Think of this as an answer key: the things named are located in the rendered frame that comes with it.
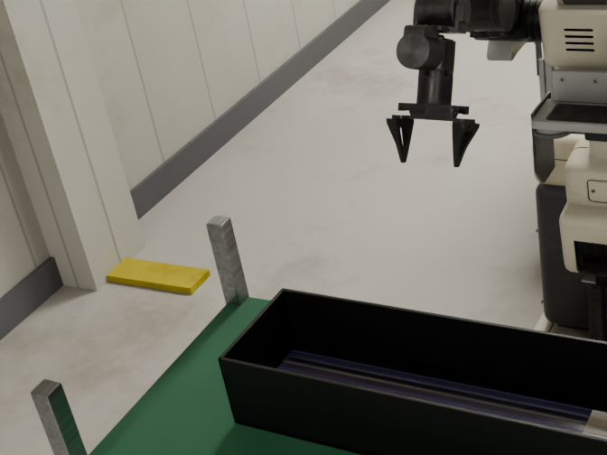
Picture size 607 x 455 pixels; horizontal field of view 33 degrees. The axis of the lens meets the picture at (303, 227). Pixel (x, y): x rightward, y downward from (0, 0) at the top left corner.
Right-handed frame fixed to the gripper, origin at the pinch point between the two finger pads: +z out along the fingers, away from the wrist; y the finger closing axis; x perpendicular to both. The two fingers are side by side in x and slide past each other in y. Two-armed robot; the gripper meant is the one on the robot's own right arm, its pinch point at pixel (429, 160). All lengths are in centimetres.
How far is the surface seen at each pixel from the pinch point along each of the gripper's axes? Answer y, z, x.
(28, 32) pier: -176, -26, 76
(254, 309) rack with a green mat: -18.4, 25.0, -22.1
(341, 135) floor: -150, 3, 228
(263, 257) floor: -130, 46, 144
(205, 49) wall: -200, -30, 197
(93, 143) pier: -178, 9, 108
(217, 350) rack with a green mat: -18.0, 30.0, -32.1
